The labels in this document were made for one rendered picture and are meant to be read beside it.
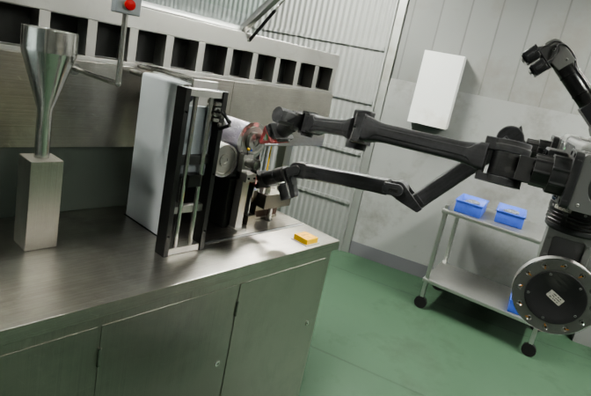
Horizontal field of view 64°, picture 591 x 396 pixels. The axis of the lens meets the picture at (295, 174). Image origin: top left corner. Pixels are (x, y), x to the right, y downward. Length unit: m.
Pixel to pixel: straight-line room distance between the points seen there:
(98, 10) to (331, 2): 2.81
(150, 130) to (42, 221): 0.46
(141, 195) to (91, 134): 0.28
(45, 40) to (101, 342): 0.81
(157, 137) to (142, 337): 0.65
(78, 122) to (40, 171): 0.35
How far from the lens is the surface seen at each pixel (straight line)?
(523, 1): 4.11
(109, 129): 1.86
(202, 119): 1.53
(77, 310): 1.30
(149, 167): 1.73
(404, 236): 4.25
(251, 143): 1.80
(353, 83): 4.17
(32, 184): 1.51
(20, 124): 1.74
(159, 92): 1.68
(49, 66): 1.44
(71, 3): 1.76
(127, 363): 1.52
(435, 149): 1.16
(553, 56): 1.36
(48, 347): 1.35
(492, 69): 4.05
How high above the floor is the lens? 1.57
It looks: 13 degrees down
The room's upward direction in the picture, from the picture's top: 11 degrees clockwise
